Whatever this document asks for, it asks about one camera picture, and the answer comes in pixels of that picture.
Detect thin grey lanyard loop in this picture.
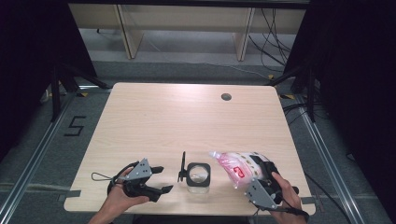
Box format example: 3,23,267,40
91,172,114,183

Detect person's left hand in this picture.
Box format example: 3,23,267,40
106,167,151,216

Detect black metal stand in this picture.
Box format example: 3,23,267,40
265,64,317,123
50,63,111,123

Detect thin white floor cable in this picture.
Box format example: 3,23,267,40
146,36,272,78

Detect aluminium floor rail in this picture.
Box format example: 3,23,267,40
293,94,362,224
0,92,78,224

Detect tangle of black cables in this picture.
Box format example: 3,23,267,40
247,8,297,74

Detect dark curtain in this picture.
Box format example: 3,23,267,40
284,0,396,216
0,0,97,162

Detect person's right hand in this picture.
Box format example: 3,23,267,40
270,171,307,217

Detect white plastic bag red print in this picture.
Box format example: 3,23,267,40
208,150,272,189

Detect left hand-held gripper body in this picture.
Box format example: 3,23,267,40
117,158,157,202

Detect black wrist strap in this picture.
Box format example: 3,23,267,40
262,205,310,217

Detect square glass jar black lid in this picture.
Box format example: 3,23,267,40
177,151,212,194

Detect black floor cables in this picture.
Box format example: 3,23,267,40
281,102,314,125

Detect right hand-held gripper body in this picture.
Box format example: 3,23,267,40
244,161,300,210

